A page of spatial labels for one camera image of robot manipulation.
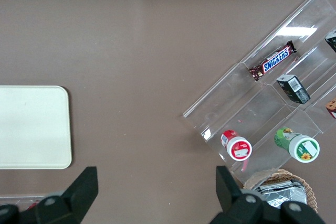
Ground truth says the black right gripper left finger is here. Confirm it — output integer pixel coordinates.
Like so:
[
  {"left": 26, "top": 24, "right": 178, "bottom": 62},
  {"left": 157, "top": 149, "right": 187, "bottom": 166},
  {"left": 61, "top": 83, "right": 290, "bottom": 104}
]
[{"left": 0, "top": 166, "right": 99, "bottom": 224}]

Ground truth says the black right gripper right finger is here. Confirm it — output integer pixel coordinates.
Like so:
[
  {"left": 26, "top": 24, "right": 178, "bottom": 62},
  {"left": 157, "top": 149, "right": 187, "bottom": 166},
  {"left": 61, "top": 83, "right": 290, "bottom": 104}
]
[{"left": 209, "top": 165, "right": 326, "bottom": 224}]

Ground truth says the foil wrapped sandwich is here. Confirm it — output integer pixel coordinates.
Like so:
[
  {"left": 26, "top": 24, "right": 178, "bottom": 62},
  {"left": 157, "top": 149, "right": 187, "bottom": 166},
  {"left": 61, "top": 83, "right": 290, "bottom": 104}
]
[{"left": 253, "top": 179, "right": 308, "bottom": 209}]

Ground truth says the wicker basket with sandwich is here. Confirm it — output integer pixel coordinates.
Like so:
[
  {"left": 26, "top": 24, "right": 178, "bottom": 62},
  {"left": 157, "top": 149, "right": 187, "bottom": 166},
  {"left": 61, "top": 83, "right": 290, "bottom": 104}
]
[{"left": 243, "top": 169, "right": 319, "bottom": 215}]

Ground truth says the cream rectangular plastic tray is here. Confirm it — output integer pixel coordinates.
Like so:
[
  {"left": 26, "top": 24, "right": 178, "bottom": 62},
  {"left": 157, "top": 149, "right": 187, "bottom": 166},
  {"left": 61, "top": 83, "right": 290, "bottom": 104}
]
[{"left": 0, "top": 85, "right": 72, "bottom": 170}]

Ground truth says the red lidded snack can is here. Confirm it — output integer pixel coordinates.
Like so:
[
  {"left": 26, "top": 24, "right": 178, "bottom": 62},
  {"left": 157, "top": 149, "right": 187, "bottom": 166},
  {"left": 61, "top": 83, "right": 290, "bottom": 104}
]
[{"left": 220, "top": 129, "right": 253, "bottom": 162}]

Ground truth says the clear acrylic drinks rack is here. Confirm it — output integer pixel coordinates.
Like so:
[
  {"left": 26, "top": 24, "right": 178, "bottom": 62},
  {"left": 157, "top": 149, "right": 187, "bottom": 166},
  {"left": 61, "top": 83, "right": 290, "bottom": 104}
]
[{"left": 0, "top": 194, "right": 47, "bottom": 210}]

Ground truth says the green lidded snack can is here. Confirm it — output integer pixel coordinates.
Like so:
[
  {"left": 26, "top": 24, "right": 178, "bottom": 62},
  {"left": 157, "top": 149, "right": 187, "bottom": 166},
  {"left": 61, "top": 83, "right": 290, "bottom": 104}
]
[{"left": 274, "top": 126, "right": 321, "bottom": 163}]

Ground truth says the clear acrylic snack organizer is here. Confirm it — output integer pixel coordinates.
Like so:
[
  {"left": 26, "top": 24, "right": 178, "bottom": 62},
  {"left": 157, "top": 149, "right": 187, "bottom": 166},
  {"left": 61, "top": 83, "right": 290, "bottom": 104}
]
[{"left": 182, "top": 0, "right": 336, "bottom": 183}]

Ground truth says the small black carton with barcode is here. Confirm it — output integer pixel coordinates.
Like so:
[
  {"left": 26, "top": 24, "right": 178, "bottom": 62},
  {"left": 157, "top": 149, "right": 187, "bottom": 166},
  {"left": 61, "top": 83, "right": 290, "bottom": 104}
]
[{"left": 276, "top": 74, "right": 311, "bottom": 104}]

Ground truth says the brown cookie snack package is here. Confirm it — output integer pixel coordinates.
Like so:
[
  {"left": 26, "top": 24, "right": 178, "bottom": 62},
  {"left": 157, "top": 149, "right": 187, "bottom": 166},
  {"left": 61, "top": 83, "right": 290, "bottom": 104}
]
[{"left": 325, "top": 98, "right": 336, "bottom": 119}]

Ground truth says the Snickers chocolate bar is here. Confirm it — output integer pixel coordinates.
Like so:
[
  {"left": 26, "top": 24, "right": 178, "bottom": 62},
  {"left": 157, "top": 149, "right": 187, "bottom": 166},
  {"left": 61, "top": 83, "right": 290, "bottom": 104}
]
[{"left": 248, "top": 40, "right": 297, "bottom": 82}]

